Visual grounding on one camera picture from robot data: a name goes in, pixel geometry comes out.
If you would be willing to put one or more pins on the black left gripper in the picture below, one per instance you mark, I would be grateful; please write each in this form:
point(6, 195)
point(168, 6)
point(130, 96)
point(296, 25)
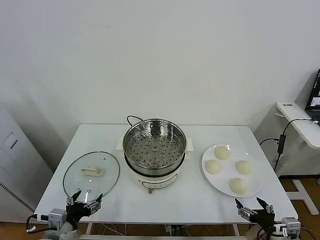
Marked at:
point(76, 212)

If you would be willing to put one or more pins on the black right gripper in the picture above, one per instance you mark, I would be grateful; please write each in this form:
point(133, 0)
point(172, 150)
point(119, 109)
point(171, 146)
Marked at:
point(262, 218)

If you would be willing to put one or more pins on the white steamed baozi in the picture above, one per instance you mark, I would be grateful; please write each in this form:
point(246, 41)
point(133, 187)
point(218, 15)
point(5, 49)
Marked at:
point(244, 167)
point(222, 152)
point(239, 185)
point(213, 166)

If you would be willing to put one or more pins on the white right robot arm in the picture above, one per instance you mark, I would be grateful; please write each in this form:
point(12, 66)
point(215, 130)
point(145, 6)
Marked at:
point(282, 237)

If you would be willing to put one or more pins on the stainless steel steamer basket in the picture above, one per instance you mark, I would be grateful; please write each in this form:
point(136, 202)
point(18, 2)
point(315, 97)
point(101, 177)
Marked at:
point(155, 150)

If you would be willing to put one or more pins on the white round plate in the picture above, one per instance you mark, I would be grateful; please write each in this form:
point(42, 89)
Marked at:
point(227, 180)

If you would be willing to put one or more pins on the cream electric cooker base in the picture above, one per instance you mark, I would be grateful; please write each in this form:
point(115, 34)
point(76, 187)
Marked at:
point(155, 182)

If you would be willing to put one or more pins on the white grey cabinet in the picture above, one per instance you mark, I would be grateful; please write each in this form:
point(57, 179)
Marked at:
point(15, 162)

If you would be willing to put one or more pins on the white power strip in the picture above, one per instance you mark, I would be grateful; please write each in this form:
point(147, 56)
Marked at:
point(175, 228)

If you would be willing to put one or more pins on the white side desk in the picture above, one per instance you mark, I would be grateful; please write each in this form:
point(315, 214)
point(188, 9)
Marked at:
point(295, 112)

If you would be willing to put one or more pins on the black laptop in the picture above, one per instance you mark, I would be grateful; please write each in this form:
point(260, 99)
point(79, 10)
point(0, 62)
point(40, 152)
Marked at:
point(315, 100)

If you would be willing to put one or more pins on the white table frame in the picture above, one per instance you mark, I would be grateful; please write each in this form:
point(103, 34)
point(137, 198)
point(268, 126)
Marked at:
point(88, 228)

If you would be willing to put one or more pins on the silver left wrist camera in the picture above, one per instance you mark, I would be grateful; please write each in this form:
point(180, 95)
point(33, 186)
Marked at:
point(55, 217)

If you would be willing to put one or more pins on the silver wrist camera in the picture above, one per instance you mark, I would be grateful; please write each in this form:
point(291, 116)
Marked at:
point(290, 226)
point(55, 217)

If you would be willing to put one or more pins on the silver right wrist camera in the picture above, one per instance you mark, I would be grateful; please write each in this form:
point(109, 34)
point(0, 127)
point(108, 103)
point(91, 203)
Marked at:
point(290, 226)

